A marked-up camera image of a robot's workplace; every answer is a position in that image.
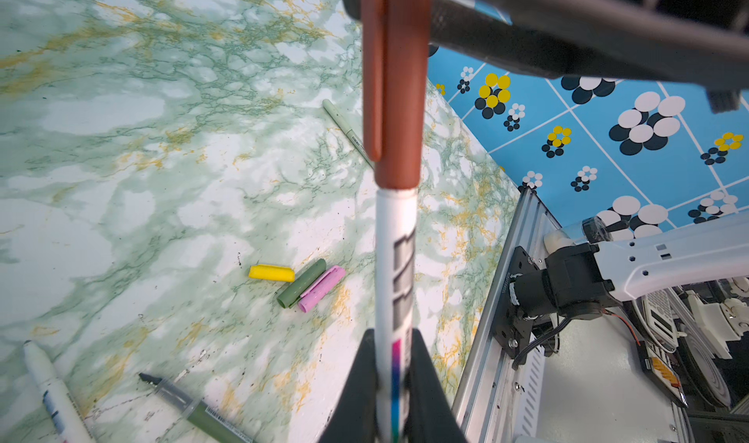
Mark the dark green pen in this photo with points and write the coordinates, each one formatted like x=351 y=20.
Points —
x=196 y=411

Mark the white marker pen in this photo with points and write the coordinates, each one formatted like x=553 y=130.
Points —
x=396 y=231

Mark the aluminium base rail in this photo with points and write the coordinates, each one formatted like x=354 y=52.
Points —
x=494 y=402

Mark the light green pen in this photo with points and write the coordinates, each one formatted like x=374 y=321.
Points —
x=347 y=130

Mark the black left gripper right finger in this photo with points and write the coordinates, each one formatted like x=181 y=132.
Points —
x=431 y=418

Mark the white pen yellow tip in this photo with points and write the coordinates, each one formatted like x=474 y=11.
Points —
x=55 y=396

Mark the green pen cap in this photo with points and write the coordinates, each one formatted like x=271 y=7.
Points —
x=292 y=293

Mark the brown pen cap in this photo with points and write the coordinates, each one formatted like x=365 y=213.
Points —
x=397 y=80

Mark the pink pen cap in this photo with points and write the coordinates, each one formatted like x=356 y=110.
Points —
x=320 y=288

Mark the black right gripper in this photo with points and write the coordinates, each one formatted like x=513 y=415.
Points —
x=700 y=42

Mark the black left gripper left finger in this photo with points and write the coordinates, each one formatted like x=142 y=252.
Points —
x=354 y=418

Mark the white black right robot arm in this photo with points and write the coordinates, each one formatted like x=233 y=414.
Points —
x=579 y=281

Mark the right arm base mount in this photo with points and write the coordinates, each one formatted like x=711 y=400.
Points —
x=524 y=294

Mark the yellow pen cap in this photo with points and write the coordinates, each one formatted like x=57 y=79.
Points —
x=272 y=273

